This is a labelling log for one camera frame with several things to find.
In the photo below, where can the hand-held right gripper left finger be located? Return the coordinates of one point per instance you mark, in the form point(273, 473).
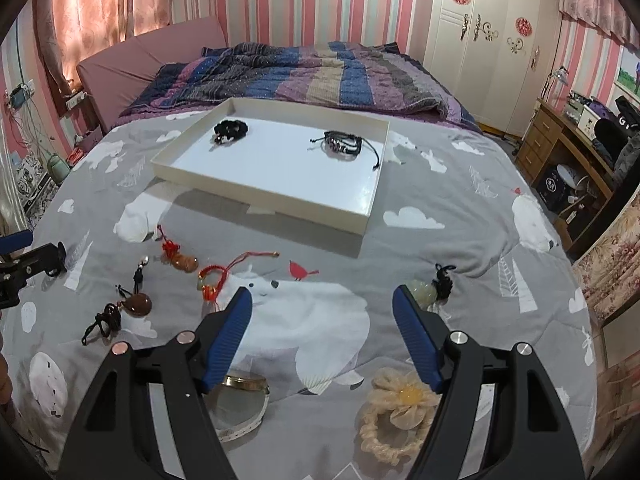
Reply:
point(230, 335)

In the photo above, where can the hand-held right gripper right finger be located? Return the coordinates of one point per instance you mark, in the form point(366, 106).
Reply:
point(417, 335)

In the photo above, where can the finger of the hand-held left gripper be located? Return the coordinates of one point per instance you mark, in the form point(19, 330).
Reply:
point(15, 241)
point(42, 260)

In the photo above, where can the jade pendant with black knot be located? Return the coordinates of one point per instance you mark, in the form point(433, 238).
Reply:
point(424, 291)

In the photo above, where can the red black accessory pile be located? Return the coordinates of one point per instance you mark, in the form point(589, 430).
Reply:
point(215, 280)

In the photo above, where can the cream flower scrunchie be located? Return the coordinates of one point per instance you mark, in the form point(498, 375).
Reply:
point(400, 397)

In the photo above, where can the amber pendant with red knot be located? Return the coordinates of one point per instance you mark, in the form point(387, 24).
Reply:
point(182, 261)

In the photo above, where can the white shallow cardboard tray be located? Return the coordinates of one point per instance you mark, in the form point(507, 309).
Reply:
point(280, 170)

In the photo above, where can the grey printed bedsheet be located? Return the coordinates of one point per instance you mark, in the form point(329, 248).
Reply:
point(300, 250)

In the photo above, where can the black scrunchie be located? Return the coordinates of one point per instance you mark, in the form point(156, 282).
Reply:
point(230, 131)

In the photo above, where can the floral cloth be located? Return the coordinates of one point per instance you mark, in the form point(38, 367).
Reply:
point(610, 255)

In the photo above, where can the white electric fan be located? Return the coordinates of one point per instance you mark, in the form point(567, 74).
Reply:
point(570, 177)

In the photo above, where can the pink padded headboard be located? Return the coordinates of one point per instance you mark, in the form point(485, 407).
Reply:
point(150, 50)

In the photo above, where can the wooden desk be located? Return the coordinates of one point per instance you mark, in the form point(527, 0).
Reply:
point(550, 130)

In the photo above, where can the pink curtain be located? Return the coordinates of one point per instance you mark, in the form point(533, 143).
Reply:
point(100, 10)

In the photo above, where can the striped quilt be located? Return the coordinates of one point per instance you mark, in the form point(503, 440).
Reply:
point(310, 75)

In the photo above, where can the white box on desk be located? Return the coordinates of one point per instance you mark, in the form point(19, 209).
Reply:
point(587, 120)

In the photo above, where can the black bag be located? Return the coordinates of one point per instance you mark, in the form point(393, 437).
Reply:
point(612, 132)

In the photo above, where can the desk lamp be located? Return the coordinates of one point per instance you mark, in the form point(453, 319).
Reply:
point(559, 77)

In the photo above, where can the white wardrobe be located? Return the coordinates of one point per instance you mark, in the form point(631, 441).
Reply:
point(490, 50)

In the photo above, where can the wall power strip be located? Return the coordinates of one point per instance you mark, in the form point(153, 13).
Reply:
point(20, 95)

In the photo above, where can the landscape wall picture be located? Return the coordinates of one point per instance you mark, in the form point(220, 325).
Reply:
point(630, 72)

